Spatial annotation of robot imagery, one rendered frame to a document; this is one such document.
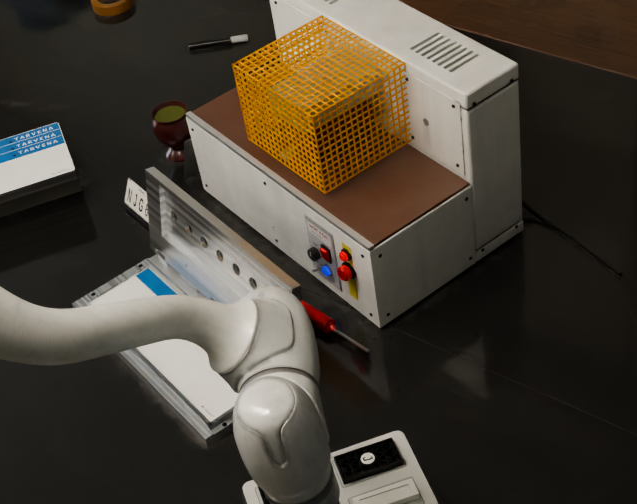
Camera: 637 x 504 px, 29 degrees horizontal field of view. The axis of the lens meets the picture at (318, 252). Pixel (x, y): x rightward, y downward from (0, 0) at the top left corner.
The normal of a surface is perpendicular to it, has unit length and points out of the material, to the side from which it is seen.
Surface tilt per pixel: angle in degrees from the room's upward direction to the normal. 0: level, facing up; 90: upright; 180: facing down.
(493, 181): 90
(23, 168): 0
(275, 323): 39
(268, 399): 4
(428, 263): 90
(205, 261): 79
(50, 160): 0
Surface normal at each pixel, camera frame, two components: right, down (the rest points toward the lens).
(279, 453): 0.07, 0.56
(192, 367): -0.13, -0.73
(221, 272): -0.79, 0.35
